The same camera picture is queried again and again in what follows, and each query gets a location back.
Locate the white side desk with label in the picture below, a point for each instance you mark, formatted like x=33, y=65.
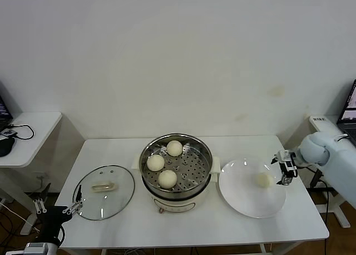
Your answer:
x=328, y=125

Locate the white wall socket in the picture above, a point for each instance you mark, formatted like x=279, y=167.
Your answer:
x=41, y=177

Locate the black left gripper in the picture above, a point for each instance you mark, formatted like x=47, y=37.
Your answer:
x=53, y=224

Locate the white side desk with mouse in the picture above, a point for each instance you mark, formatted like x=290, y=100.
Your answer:
x=36, y=138

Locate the black computer mouse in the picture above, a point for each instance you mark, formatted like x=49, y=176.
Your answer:
x=5, y=148

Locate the white round plate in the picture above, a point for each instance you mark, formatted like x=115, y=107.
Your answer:
x=242, y=194

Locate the round glass pot lid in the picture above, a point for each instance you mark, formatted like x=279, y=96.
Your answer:
x=104, y=186

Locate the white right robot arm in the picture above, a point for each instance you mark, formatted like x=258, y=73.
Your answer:
x=333, y=157

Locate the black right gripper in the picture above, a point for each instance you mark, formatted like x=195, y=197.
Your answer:
x=287, y=155

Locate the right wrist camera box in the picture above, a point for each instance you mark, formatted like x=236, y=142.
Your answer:
x=289, y=166

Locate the stainless steel steamer basket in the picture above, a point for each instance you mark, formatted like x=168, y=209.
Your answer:
x=192, y=169

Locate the dark laptop with grey screen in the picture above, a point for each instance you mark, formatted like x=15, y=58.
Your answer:
x=349, y=113

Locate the white steamed baozi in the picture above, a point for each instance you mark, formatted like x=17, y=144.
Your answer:
x=264, y=180
x=155, y=163
x=174, y=148
x=167, y=180

